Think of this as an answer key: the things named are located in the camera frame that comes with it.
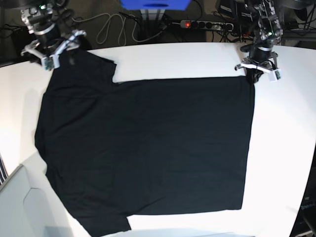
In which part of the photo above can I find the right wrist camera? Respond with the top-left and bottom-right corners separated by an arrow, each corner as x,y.
42,55 -> 60,71

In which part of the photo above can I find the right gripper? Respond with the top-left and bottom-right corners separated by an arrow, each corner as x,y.
21,23 -> 86,66

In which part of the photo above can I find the blue plastic box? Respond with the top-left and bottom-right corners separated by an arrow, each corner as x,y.
120,0 -> 191,10

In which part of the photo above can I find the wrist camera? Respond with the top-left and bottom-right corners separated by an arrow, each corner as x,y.
268,69 -> 282,82
42,55 -> 60,71

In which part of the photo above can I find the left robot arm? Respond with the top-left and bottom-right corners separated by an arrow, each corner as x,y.
235,0 -> 283,84

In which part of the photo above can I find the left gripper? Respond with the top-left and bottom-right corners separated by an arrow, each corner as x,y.
235,45 -> 278,83

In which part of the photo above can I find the grey looped cable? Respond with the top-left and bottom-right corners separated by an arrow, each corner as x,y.
71,12 -> 163,45

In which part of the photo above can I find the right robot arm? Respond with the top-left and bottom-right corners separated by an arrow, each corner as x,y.
20,0 -> 86,71

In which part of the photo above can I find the black T-shirt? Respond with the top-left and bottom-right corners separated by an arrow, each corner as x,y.
35,49 -> 255,237

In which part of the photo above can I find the grey power strip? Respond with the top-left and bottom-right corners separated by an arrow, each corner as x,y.
180,20 -> 234,32

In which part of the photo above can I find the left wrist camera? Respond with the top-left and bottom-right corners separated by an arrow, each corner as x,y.
268,69 -> 282,82

